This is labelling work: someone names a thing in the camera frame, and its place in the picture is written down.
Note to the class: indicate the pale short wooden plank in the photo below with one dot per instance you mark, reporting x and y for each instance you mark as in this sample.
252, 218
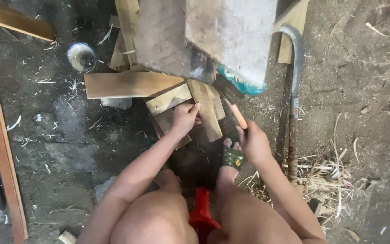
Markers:
168, 100

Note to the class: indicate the person's right hand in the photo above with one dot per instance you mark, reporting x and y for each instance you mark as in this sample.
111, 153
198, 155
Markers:
256, 144

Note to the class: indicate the pile of wood shavings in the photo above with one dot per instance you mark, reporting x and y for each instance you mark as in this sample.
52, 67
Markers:
320, 183

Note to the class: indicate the upright light wooden plank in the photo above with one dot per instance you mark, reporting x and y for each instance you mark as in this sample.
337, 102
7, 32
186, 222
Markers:
127, 27

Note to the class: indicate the large grey-brown wooden board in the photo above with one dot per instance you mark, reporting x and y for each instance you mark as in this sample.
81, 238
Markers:
164, 37

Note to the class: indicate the person's left leg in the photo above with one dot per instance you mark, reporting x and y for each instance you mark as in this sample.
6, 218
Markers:
154, 217

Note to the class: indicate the green sandal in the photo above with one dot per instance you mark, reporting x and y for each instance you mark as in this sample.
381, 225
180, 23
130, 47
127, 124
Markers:
233, 159

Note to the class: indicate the long brown wooden beam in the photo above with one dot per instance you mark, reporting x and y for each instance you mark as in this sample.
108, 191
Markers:
15, 20

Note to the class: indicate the small grey flat piece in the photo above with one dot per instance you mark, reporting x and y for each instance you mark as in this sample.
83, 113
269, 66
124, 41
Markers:
116, 102

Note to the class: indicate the narrow light wooden plank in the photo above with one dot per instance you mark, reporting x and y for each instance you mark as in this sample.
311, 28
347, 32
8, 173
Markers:
205, 108

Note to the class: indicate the wide brown wooden plank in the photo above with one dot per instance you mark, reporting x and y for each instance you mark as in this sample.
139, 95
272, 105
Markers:
127, 84

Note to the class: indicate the person's leg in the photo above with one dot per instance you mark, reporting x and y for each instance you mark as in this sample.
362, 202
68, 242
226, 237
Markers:
154, 217
245, 217

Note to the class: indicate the person's left hand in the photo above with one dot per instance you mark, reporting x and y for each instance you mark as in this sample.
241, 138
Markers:
182, 119

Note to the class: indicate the small light wooden block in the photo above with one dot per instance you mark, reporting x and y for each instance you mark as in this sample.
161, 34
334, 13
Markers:
67, 238

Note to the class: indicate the small dark wooden plank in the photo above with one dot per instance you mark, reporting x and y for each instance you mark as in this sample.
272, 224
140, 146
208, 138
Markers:
119, 54

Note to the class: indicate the large pale grey slab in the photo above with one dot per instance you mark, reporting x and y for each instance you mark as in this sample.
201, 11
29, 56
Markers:
235, 34

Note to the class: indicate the teal plastic bag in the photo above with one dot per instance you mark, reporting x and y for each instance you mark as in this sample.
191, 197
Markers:
245, 88

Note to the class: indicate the long reddish wooden moulding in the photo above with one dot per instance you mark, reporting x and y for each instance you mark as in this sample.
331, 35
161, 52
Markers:
0, 145

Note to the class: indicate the red plastic stool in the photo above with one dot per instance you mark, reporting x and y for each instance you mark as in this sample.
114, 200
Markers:
201, 217

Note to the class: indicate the thin wooden slat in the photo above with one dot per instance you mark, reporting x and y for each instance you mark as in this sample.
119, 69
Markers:
218, 105

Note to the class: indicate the person's right leg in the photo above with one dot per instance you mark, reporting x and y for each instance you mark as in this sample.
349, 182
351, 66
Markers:
245, 217

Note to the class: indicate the person's right fingers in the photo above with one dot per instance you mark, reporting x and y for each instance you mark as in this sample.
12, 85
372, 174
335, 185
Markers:
245, 129

